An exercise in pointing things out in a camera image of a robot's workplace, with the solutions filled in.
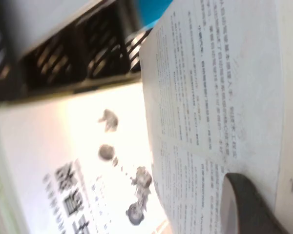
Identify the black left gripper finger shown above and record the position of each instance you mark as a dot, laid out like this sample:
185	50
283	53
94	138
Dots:
251	209

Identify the white autonomous driving book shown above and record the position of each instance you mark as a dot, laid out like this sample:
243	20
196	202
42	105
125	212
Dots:
210	97

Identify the white car suspension book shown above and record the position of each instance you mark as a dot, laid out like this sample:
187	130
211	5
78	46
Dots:
63	146

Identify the blue spine book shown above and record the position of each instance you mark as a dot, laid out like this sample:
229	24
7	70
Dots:
153	12

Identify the black plastic book stand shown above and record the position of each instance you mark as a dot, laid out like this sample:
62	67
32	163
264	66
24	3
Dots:
63	61

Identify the white car-suspension book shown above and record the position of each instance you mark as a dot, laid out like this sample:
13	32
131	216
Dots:
0	170

